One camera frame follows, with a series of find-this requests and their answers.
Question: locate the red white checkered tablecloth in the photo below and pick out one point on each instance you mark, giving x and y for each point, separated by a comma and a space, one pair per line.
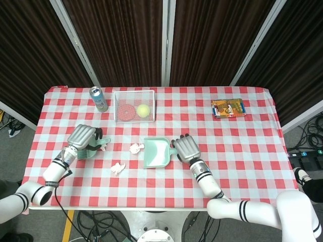
227, 156

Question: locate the white black sneaker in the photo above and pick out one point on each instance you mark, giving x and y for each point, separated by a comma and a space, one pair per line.
301, 177

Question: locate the dark brown partition panel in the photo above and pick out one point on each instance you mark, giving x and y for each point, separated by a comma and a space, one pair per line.
30, 55
295, 58
212, 43
121, 43

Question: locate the orange snack packet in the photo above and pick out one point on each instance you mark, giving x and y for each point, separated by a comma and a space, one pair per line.
228, 108

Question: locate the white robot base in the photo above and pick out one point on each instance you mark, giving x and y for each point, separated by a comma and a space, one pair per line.
156, 235

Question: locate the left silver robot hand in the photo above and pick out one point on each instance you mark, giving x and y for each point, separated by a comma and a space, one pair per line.
80, 137

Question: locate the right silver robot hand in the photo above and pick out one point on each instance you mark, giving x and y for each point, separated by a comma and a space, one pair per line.
188, 148

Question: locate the black trouser leg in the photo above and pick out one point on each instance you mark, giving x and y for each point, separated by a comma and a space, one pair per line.
314, 189

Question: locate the yellow tennis ball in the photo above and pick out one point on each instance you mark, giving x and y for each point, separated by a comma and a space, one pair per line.
143, 111

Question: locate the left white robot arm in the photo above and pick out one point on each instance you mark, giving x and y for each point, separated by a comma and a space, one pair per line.
54, 171

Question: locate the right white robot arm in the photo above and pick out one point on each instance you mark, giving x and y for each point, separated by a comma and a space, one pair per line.
209, 184

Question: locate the green hand brush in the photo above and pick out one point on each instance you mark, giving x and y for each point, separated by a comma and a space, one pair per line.
84, 154

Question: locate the aluminium partition post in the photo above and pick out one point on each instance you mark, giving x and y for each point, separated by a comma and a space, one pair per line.
167, 43
75, 43
257, 43

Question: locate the aluminium partition rail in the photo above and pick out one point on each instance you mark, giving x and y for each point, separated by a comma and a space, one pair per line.
302, 116
17, 116

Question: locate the blue drink can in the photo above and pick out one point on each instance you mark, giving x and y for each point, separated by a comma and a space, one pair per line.
99, 100

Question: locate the green dustpan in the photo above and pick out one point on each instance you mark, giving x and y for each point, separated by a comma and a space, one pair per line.
156, 153

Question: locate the black shoe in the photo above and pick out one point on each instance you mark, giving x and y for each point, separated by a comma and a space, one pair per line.
20, 238

